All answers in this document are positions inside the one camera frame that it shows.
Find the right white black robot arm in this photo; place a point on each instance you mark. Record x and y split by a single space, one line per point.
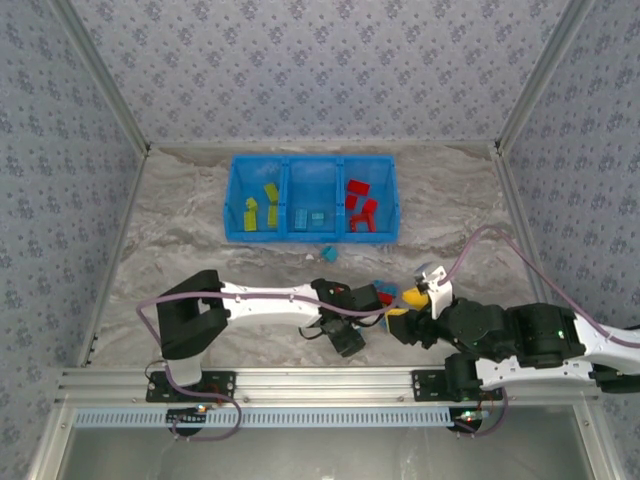
525 375

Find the medium red lego brick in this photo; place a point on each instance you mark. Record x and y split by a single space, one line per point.
351 201

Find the blue three-compartment plastic bin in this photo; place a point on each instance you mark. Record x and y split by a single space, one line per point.
312 185

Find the wide aluminium base rail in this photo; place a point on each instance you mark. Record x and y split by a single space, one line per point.
320 385

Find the small blue lego brick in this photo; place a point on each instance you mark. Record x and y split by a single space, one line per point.
329 253
317 218

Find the red lego window frame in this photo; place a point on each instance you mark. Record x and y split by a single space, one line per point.
356 222

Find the long green lego brick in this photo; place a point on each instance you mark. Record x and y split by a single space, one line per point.
270 191
249 220
272 216

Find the grey metal lower panel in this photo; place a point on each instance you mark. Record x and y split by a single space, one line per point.
320 455

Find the small red lego brick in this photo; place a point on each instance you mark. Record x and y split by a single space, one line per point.
370 205

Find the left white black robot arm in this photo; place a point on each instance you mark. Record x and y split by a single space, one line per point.
270 305

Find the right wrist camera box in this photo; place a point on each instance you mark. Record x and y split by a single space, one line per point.
440 295

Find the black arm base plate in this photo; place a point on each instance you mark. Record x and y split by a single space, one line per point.
425 387
222 385

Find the aluminium side rail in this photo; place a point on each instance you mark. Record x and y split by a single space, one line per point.
515 200
123 225

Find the small electronics board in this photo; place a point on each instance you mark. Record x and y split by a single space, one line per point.
187 415
467 416

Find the small green lego brick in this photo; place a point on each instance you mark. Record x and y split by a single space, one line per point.
251 203

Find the aluminium frame post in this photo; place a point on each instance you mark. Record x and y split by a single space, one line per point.
545 75
102 75

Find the aluminium frame leg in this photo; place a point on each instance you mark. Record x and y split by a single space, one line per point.
50 445
597 445

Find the long red lego brick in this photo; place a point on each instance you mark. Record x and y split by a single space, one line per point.
385 299

